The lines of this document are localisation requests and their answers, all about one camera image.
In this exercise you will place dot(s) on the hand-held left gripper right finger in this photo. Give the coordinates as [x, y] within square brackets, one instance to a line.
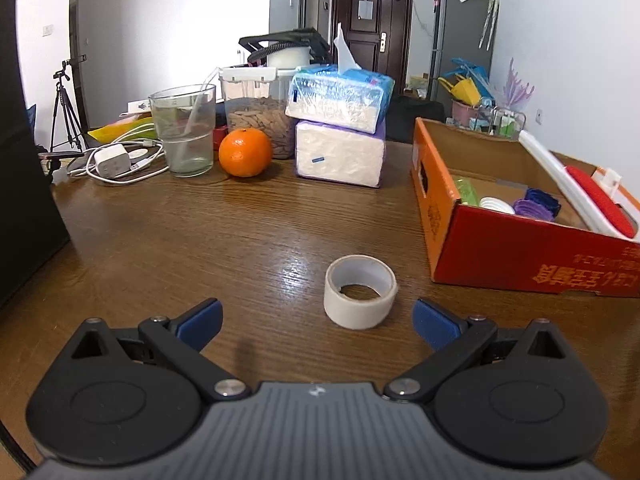
[435, 325]

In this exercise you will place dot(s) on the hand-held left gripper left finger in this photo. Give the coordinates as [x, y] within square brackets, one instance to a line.
[200, 322]

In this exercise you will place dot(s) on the white tape roll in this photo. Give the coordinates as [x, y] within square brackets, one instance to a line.
[350, 312]

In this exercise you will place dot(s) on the red cardboard box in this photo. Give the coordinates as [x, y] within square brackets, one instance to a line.
[500, 260]

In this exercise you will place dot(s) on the white bottle cap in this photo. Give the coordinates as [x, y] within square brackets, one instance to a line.
[496, 205]

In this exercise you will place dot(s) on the green spray bottle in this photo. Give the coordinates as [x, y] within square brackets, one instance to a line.
[467, 192]

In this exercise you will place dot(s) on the purple bottle cap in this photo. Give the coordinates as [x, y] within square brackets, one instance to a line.
[530, 210]

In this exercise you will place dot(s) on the blue bottle cap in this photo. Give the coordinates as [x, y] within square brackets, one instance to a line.
[545, 197]

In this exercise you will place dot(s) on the red white lint brush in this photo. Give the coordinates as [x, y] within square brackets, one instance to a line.
[595, 195]

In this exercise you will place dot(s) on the clear glass cup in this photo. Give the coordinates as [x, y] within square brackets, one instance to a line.
[185, 155]

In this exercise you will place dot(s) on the orange fruit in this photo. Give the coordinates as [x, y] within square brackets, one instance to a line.
[245, 152]

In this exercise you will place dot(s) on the white power adapter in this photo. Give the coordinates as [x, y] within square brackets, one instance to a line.
[112, 160]

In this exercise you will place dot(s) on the small red box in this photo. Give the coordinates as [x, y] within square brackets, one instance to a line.
[221, 139]

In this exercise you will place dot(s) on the purple tissue pack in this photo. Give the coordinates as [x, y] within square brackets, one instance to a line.
[340, 157]

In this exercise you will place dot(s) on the clear food container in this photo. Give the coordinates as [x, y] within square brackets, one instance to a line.
[255, 120]

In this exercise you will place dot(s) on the yellow plastic bag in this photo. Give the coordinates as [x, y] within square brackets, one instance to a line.
[112, 131]

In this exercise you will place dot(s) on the pink bucket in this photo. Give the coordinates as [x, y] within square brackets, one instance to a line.
[464, 110]

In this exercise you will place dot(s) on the black paper bag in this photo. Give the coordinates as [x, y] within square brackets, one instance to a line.
[25, 185]

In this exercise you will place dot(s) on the white flat box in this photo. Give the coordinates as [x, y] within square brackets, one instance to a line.
[140, 106]

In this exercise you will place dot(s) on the blue tissue pack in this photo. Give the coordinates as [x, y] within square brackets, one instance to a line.
[335, 100]

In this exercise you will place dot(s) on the purple decorative plant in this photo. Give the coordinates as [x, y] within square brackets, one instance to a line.
[517, 85]

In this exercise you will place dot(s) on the black tripod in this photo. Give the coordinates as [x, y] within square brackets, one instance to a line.
[62, 105]

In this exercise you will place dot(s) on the dark brown door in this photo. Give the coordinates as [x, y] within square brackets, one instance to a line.
[395, 60]

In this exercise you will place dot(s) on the black white kitchen appliance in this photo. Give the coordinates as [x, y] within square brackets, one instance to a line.
[285, 52]

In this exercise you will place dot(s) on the grey refrigerator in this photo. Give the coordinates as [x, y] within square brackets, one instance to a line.
[460, 35]

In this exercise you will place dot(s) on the white hanging umbrella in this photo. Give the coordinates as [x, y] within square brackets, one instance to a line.
[490, 15]

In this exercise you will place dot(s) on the paper sheet on door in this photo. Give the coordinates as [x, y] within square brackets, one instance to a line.
[365, 8]

